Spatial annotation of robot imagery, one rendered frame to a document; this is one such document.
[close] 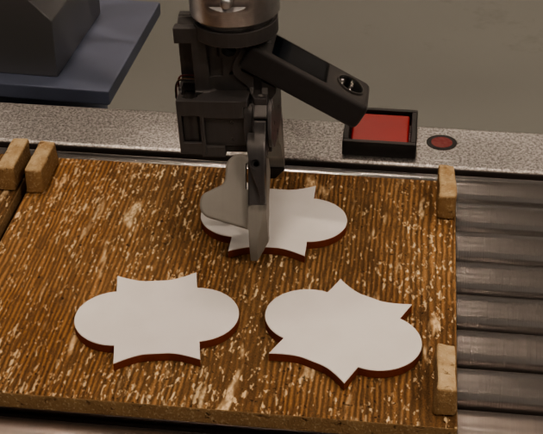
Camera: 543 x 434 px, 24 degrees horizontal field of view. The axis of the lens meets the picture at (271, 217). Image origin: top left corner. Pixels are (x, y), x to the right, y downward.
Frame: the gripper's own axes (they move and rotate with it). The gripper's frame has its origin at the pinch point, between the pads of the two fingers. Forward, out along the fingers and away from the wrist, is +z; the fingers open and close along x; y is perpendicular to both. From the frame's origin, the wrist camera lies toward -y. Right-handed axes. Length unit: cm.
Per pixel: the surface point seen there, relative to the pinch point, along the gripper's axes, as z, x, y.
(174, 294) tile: -0.4, 12.8, 6.8
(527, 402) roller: 4.5, 19.0, -22.4
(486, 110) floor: 95, -198, -28
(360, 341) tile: 0.5, 17.1, -9.1
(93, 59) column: 6, -44, 28
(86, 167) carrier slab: -0.3, -7.8, 19.5
